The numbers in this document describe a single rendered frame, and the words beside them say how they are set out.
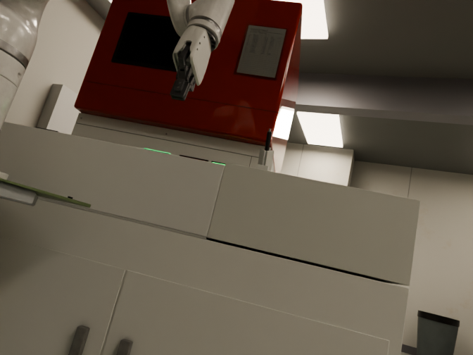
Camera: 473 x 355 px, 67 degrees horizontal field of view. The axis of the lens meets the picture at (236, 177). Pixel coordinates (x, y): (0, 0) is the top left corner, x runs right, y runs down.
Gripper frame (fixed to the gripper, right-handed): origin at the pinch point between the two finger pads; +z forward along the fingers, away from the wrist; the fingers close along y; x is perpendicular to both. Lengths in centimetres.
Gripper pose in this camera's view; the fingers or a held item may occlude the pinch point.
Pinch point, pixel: (179, 90)
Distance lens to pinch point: 81.7
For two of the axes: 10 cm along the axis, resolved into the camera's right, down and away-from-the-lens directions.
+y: -0.9, -4.4, -8.9
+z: -2.6, 8.8, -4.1
